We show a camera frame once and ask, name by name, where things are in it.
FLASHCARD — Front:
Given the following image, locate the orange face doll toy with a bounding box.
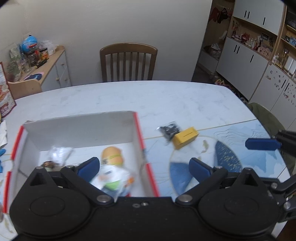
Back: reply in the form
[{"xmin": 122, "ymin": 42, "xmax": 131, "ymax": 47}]
[{"xmin": 101, "ymin": 146, "xmax": 124, "ymax": 166}]

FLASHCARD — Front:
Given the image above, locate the white blue printed plastic bag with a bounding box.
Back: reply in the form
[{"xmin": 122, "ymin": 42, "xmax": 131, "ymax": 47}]
[{"xmin": 90, "ymin": 164, "xmax": 135, "ymax": 201}]

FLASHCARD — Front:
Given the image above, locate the silver foil snack packet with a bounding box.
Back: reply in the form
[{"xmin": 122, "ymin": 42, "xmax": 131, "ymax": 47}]
[{"xmin": 48, "ymin": 147, "xmax": 73, "ymax": 166}]

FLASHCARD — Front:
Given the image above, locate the red white cardboard box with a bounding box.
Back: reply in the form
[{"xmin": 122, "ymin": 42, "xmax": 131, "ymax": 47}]
[{"xmin": 2, "ymin": 111, "xmax": 159, "ymax": 213}]

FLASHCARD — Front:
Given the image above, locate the yellow small carton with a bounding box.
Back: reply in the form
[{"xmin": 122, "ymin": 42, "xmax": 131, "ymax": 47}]
[{"xmin": 172, "ymin": 127, "xmax": 199, "ymax": 150}]

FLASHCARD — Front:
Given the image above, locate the bag of dark beads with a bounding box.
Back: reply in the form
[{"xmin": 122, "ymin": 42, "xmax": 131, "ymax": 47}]
[{"xmin": 157, "ymin": 121, "xmax": 181, "ymax": 142}]

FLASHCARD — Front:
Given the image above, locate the low wooden white cabinet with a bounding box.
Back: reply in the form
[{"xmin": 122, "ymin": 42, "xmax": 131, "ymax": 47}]
[{"xmin": 21, "ymin": 45, "xmax": 72, "ymax": 92}]

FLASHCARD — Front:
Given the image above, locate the red illustrated book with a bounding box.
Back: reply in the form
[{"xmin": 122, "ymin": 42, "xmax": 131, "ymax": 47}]
[{"xmin": 0, "ymin": 62, "xmax": 16, "ymax": 118}]

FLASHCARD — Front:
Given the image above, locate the small wooden child chair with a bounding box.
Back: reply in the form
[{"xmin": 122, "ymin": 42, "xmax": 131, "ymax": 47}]
[{"xmin": 8, "ymin": 79, "xmax": 42, "ymax": 100}]

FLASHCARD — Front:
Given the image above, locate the wooden dining chair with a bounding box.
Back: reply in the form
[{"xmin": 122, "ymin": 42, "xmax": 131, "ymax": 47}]
[{"xmin": 99, "ymin": 43, "xmax": 158, "ymax": 82}]

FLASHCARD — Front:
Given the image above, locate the white wooden wall cupboard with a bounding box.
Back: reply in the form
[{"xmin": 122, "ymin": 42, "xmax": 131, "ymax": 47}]
[{"xmin": 193, "ymin": 0, "xmax": 296, "ymax": 130}]

